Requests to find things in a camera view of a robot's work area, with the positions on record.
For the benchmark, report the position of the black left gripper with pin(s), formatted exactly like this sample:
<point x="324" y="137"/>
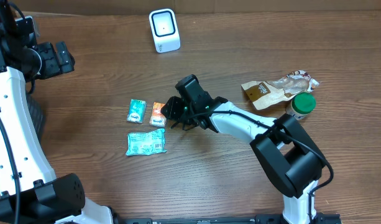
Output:
<point x="55" y="66"/>

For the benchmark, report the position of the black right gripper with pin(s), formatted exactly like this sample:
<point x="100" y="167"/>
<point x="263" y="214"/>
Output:
<point x="174" y="113"/>

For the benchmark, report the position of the small orange box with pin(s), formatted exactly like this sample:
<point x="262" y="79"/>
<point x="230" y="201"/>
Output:
<point x="157" y="118"/>

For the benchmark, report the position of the small teal box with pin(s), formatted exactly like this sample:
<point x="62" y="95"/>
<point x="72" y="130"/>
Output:
<point x="136" y="111"/>

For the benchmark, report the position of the teal snack packet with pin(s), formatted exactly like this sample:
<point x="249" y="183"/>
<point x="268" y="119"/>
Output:
<point x="146" y="144"/>

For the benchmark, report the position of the beige snack pouch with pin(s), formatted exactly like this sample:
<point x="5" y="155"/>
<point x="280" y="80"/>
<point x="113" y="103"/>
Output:
<point x="267" y="93"/>

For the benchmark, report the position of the green lid jar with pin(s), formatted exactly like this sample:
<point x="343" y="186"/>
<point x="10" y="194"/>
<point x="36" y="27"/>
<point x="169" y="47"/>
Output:
<point x="301" y="105"/>

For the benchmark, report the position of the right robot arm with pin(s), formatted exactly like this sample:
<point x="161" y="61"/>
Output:
<point x="290" y="159"/>

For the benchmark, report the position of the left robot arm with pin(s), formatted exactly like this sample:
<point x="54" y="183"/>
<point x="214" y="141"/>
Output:
<point x="30" y="191"/>

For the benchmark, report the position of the white barcode scanner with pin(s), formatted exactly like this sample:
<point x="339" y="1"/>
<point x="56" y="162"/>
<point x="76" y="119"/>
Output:
<point x="164" y="29"/>

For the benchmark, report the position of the brown cardboard backdrop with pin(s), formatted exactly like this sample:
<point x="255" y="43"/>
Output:
<point x="132" y="7"/>

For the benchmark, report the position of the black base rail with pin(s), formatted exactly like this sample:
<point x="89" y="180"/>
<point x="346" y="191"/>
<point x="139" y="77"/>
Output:
<point x="209" y="221"/>

